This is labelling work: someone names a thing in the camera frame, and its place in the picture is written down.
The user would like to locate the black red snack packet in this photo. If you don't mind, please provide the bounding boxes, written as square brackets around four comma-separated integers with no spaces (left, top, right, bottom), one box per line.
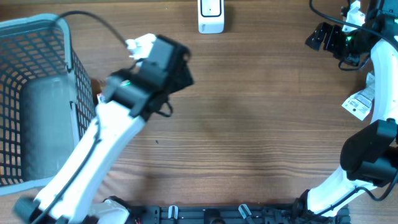
[341,71,375,121]

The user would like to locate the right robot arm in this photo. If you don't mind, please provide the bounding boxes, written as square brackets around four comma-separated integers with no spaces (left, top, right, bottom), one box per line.
[289,1,397,223]

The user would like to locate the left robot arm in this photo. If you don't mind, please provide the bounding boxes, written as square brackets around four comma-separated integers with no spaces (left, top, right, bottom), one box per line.
[13,34,193,223]

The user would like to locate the white barcode scanner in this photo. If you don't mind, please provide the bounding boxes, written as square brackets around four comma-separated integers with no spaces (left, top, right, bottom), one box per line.
[197,0,225,34]

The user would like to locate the grey plastic mesh basket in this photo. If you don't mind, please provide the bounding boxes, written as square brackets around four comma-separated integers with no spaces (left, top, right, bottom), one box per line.
[1,14,95,195]

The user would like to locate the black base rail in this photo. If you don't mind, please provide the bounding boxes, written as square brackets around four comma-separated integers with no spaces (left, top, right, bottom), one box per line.
[126,204,351,224]

